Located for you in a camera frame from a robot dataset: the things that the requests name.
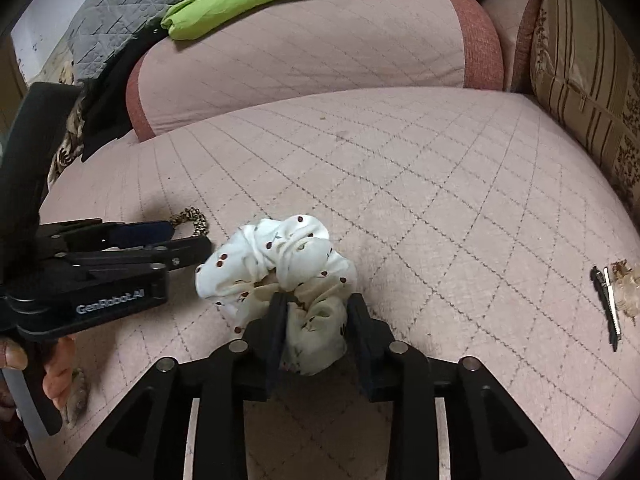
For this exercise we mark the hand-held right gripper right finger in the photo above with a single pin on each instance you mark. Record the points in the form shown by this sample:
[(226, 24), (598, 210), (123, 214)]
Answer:
[(362, 335)]

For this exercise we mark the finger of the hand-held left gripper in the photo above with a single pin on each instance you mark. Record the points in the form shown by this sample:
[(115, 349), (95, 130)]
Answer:
[(135, 232), (185, 252)]

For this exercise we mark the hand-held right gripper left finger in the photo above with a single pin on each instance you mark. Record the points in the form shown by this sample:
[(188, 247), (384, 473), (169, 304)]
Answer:
[(277, 335)]

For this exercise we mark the leopard print scrunchie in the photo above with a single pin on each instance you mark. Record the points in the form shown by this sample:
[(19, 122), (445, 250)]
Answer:
[(195, 220)]

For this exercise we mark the white cherry print scrunchie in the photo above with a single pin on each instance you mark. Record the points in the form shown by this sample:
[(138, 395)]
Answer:
[(280, 260)]

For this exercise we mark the person's left hand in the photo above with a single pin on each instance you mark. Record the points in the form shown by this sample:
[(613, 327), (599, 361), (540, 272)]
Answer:
[(59, 370)]

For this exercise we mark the brown floral cloth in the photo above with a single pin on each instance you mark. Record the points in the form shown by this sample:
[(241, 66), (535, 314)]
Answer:
[(67, 135)]

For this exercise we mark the black cloth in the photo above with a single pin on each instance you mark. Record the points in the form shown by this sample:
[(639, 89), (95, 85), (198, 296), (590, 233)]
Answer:
[(115, 100)]

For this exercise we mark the grey quilted blanket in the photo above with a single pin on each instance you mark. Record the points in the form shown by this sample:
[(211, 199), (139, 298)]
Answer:
[(120, 10)]

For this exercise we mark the pink bolster cushion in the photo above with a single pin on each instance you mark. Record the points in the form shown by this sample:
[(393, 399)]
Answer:
[(310, 55)]

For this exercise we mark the black hair clip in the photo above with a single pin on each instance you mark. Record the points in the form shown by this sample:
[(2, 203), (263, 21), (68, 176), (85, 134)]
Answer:
[(602, 305)]

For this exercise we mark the silver hair clip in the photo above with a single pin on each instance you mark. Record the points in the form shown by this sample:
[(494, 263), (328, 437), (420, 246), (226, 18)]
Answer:
[(612, 305)]

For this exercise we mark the clear claw clip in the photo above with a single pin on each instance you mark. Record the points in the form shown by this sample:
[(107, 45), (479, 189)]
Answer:
[(629, 295)]

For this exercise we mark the striped beige cushion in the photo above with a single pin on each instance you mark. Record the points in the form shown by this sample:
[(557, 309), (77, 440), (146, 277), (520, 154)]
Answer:
[(585, 70)]

